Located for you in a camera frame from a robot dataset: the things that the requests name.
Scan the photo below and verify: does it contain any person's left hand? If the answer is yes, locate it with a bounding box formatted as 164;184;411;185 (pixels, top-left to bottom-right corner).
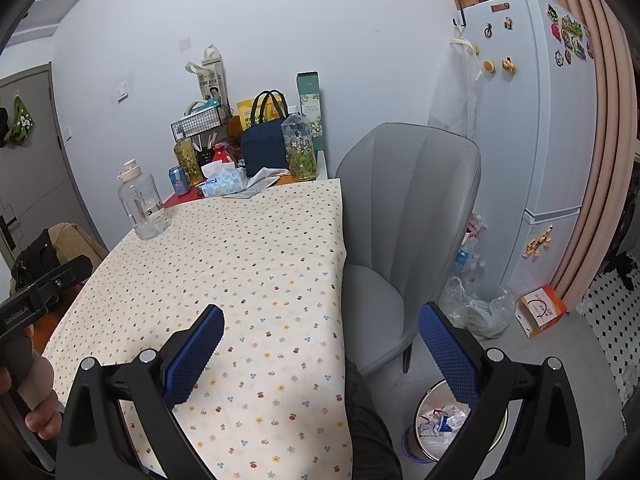
19;332;61;440

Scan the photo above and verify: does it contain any large clear tea bottle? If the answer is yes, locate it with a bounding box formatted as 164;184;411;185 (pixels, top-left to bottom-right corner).
281;105;319;182

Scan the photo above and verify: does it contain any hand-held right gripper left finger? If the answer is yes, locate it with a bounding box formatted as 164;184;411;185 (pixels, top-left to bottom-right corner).
54;303;226;480

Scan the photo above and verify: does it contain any brown jacket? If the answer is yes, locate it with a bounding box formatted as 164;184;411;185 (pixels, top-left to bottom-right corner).
47;222;108;271

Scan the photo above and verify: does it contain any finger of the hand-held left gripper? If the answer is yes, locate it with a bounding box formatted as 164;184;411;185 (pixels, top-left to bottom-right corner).
15;255;94;308

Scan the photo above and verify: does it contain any grey upholstered chair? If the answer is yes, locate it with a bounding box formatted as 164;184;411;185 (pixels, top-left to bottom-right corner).
334;122;482;376

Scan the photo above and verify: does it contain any orange cardboard box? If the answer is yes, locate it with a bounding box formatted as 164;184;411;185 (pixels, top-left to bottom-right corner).
515;285;568;338

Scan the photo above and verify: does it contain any clear plastic bag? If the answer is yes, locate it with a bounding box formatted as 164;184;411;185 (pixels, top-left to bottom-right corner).
445;275;516;341

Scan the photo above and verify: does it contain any blue drink can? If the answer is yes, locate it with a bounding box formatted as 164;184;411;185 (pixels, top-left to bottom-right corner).
168;165;191;196

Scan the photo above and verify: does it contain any tall green box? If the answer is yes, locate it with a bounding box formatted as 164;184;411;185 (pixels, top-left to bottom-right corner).
296;71;327;153

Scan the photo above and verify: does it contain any black door handle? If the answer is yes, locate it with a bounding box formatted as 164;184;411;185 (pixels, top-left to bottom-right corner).
0;215;18;251

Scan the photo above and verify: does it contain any black bag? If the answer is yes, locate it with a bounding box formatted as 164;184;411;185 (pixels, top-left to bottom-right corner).
11;240;58;288

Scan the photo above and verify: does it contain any black wire basket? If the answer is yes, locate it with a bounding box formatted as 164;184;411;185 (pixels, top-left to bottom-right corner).
170;105;227;141

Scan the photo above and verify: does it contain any green hanging cloth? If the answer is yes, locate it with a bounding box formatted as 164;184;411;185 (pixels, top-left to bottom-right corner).
4;95;37;145

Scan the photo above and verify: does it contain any blue tissue pack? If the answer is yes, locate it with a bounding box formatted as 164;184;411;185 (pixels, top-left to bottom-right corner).
200;162;248;198

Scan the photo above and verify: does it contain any white hanging apron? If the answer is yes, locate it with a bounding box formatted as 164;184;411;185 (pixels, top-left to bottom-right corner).
427;25;483;138

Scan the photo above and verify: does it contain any white paper bag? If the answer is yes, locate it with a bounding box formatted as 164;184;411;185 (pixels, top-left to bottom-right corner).
185;46;228;111

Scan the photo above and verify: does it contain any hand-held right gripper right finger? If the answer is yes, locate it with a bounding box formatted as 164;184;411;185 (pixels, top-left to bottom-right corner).
417;301;593;480

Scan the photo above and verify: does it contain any group of colourful fridge magnets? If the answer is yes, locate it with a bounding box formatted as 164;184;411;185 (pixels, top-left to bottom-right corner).
545;4;594;67

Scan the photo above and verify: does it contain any clear water jug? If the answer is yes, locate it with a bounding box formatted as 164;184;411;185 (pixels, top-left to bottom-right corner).
117;159;172;241

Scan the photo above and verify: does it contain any red pouch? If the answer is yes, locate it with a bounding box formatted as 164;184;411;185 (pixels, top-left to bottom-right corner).
210;144;243;166

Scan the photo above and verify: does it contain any black clothing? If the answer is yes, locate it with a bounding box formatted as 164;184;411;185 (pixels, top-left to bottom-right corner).
612;252;640;291

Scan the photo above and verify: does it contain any yellow snack packet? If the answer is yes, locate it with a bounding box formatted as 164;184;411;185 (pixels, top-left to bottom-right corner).
236;98;266;131

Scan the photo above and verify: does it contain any white round trash bin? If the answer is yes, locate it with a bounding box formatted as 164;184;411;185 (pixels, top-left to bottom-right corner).
401;377;511;465

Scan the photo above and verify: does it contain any white bag of bottles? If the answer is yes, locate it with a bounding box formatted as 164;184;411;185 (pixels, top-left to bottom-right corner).
452;212;488;281

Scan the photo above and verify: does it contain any navy lunch bag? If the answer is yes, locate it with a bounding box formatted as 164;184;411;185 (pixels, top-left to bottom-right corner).
240;90;292;177

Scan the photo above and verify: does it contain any cluster of yellow magnets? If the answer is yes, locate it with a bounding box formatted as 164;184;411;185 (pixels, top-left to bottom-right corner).
522;225;556;259

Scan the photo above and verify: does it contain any white refrigerator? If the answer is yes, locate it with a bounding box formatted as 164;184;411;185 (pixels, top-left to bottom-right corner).
462;0;598;291

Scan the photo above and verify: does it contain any white crumpled sheet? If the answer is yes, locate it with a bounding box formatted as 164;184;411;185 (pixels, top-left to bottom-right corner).
240;166;291;198

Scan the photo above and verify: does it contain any yellow green bottle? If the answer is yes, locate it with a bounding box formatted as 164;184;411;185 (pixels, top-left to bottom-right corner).
173;136;205;187

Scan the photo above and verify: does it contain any grey door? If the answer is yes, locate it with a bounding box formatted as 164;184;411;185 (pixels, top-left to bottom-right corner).
0;62;108;281

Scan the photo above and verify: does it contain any floral tablecloth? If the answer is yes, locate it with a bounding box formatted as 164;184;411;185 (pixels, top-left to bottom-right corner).
42;177;351;480

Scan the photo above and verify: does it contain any pile of wrappers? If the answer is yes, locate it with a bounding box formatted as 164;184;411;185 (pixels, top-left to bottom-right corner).
417;402;471;438

